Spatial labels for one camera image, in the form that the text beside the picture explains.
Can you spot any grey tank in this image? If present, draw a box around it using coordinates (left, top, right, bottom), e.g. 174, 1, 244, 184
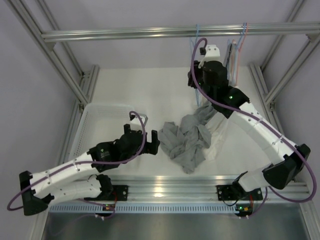
158, 122, 212, 174
193, 39, 238, 126

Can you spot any light blue wire hanger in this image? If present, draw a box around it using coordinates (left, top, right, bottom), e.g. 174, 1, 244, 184
189, 24, 201, 107

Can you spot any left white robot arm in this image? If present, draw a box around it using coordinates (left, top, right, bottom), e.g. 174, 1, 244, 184
19, 124, 160, 216

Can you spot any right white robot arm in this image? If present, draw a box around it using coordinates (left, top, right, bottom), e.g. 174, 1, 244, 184
188, 60, 311, 199

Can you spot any grey tank top on hanger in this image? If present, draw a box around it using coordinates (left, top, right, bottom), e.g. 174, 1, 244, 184
193, 39, 238, 126

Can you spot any white tank top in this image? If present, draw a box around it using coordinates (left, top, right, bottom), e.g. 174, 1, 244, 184
194, 100, 229, 162

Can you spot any white plastic basket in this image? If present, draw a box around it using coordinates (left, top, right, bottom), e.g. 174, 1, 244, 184
68, 103, 135, 161

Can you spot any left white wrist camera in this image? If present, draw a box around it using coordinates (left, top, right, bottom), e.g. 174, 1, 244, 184
129, 113, 148, 131

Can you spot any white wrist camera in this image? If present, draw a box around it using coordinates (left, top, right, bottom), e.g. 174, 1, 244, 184
129, 113, 148, 131
198, 44, 221, 69

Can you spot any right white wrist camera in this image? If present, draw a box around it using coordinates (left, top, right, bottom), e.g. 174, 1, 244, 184
198, 44, 221, 69

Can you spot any pink wire hanger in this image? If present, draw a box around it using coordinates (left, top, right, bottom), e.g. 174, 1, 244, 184
231, 22, 249, 87

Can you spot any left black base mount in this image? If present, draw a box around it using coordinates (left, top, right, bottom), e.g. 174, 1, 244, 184
99, 185, 129, 202

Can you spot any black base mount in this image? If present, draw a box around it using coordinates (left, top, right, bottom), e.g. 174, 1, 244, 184
99, 185, 129, 202
216, 184, 240, 201

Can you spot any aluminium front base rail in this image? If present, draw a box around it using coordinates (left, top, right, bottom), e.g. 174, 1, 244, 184
38, 174, 308, 202

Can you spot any right aluminium frame post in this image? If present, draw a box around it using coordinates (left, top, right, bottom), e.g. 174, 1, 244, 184
247, 0, 320, 156

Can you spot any aluminium frame post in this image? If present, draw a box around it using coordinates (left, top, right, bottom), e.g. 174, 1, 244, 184
247, 0, 320, 156
4, 0, 101, 106

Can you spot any slotted grey cable duct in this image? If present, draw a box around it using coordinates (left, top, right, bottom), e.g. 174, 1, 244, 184
49, 202, 239, 214

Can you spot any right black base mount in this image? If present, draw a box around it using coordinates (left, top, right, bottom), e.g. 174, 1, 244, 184
216, 184, 240, 201

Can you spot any aluminium hanging rail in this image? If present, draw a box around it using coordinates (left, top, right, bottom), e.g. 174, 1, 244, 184
41, 21, 320, 43

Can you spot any left aluminium frame post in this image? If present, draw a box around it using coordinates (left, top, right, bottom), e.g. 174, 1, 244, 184
4, 0, 101, 106

